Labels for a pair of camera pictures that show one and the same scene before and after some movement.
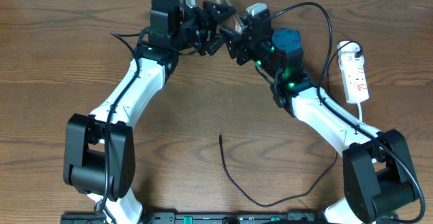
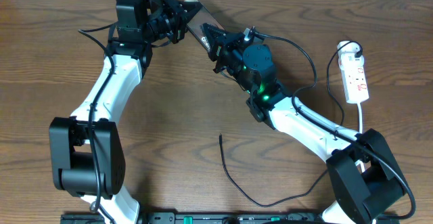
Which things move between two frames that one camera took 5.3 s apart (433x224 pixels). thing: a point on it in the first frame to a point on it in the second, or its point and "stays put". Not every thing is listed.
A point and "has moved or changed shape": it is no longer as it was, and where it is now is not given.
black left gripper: [214, 9] to [180, 15]
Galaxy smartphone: [232, 21] has moved or changed shape
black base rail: [199, 218] stays put
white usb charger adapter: [346, 55] stays put
